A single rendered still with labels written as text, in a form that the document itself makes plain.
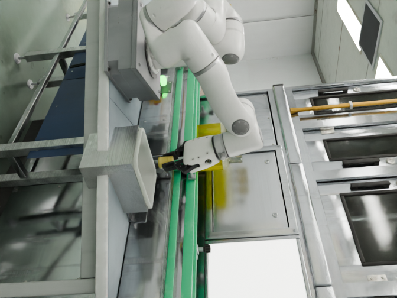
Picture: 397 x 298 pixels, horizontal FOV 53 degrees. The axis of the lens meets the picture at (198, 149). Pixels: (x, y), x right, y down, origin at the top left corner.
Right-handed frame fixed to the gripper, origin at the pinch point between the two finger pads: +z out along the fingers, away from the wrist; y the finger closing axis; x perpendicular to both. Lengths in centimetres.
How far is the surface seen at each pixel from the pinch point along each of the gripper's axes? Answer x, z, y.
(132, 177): 4.0, 9.7, -6.5
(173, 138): -12.0, 5.7, 25.1
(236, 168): -43, -8, 32
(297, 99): -56, -40, 81
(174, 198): -21.1, 8.4, 4.4
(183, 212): -22.2, 5.3, -1.9
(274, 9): -262, -42, 610
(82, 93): -1, 48, 61
